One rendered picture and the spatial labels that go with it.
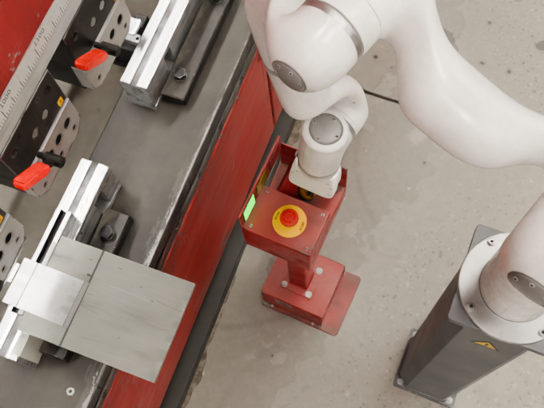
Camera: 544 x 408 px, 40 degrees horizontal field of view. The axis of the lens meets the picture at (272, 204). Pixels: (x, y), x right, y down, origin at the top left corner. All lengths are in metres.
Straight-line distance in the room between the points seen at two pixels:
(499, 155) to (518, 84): 1.73
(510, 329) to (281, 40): 0.64
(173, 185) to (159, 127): 0.14
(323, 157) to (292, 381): 1.07
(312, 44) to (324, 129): 0.43
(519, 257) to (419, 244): 1.46
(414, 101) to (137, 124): 0.79
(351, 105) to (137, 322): 0.54
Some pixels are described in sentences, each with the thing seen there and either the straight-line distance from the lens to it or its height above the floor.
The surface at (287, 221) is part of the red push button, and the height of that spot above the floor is 0.81.
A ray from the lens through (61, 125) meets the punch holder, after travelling 1.20.
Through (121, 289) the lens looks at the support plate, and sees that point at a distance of 1.33.
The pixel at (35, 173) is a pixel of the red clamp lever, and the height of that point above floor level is 1.30.
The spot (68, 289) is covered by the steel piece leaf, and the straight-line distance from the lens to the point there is 1.35.
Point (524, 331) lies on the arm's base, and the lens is 1.30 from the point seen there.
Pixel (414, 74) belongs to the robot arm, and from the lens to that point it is 0.92.
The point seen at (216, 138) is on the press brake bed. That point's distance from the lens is 1.62.
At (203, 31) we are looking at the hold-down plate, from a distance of 1.62.
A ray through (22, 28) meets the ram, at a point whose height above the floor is 1.44.
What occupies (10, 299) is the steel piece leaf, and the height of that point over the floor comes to 1.00.
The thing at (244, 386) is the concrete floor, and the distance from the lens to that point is 2.27.
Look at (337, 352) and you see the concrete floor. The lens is 2.27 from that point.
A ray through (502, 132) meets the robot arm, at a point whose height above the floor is 1.44.
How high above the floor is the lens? 2.25
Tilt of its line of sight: 70 degrees down
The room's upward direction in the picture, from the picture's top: 10 degrees counter-clockwise
